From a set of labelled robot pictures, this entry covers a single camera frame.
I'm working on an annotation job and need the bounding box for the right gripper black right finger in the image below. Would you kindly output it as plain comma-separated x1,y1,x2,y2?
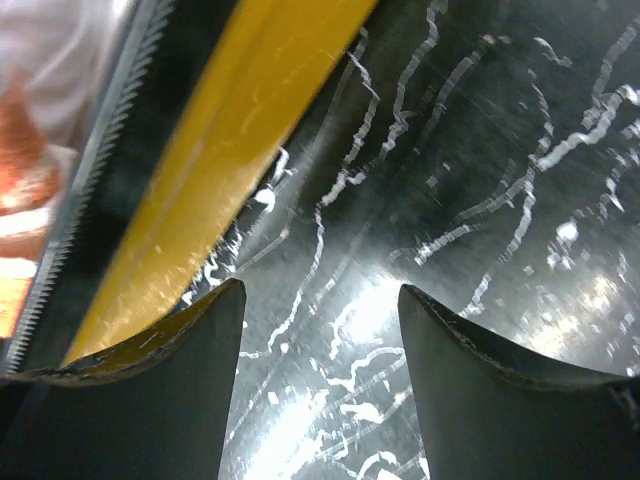
398,284,639,479

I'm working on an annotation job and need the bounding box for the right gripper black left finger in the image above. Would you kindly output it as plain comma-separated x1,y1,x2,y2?
1,279,246,479

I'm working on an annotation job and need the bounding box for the orange printed cloth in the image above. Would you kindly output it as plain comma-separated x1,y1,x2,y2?
1,81,63,338

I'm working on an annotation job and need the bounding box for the yellow Pikachu suitcase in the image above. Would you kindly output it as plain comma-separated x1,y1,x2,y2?
1,1,375,377

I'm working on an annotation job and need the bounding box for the white garment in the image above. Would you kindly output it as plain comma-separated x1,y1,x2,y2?
0,0,131,151

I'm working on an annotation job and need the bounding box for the black marble pattern mat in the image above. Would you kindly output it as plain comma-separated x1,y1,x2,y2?
185,1,639,479

